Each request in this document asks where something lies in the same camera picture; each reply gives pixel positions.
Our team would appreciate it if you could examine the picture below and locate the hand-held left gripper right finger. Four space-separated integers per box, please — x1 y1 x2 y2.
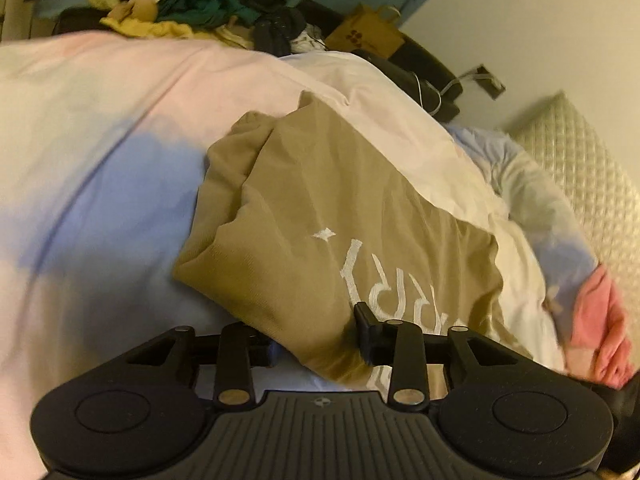
353 302 507 409

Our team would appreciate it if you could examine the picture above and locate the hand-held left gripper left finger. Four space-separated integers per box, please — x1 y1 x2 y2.
125 323 275 409

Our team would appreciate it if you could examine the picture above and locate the tan printed t-shirt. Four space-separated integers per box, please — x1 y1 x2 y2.
171 90 533 401

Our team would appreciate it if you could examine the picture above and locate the pastel tie-dye cloth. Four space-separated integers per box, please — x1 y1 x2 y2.
442 125 636 390

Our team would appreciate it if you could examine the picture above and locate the white quilted pillow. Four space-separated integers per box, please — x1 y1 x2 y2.
507 91 640 321

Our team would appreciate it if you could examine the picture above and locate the pastel tie-dye blanket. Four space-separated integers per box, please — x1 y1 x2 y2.
0 30 568 480

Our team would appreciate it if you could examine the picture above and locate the black furniture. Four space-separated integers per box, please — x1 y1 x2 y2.
300 0 466 121

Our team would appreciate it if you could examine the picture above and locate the brown paper bag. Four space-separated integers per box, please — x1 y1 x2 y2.
325 4 406 58

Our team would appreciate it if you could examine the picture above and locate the yellow cloth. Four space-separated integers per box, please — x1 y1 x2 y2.
100 14 193 40

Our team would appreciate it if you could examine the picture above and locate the green cloth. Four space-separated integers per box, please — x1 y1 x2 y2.
155 0 261 28

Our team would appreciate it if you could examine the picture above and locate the white cable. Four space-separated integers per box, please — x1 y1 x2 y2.
412 67 483 116

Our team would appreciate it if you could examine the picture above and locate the wall socket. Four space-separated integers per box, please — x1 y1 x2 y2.
472 64 507 101

